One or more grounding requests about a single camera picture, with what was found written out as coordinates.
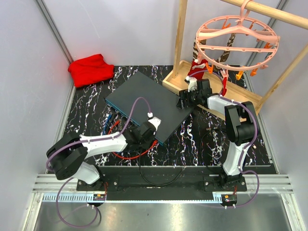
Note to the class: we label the dark blue network switch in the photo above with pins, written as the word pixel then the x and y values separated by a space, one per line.
pixel 155 98

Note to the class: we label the brown striped sock front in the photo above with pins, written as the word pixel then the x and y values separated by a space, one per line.
pixel 195 49

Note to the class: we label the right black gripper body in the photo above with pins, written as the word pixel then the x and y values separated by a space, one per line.
pixel 191 98

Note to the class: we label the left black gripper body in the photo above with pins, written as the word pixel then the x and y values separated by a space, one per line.
pixel 146 142

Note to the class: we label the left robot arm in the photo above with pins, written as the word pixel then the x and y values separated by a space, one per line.
pixel 67 157

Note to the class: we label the red sock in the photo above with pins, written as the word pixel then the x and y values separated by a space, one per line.
pixel 197 68
pixel 224 80

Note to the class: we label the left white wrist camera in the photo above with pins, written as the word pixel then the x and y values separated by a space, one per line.
pixel 155 122

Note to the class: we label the red folded cloth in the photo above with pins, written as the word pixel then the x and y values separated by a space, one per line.
pixel 90 70

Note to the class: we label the brown striped sock back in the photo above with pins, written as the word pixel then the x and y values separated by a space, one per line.
pixel 223 58

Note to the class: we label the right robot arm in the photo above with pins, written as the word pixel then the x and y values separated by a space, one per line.
pixel 241 125

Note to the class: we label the pink round clip hanger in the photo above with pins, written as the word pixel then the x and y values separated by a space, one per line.
pixel 252 36

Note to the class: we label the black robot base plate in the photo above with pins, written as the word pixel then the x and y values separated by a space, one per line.
pixel 170 184

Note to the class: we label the red sock right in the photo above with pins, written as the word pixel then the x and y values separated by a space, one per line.
pixel 224 80

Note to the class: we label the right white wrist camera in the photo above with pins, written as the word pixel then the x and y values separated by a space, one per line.
pixel 192 83

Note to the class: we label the red sock left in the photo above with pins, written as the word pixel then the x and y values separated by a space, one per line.
pixel 197 68

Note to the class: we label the brown striped sock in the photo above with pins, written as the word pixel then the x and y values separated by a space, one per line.
pixel 223 58
pixel 195 49

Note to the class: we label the wooden drying rack frame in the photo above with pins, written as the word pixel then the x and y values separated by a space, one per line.
pixel 175 79

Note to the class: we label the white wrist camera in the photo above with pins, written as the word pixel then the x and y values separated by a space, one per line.
pixel 192 83
pixel 155 122

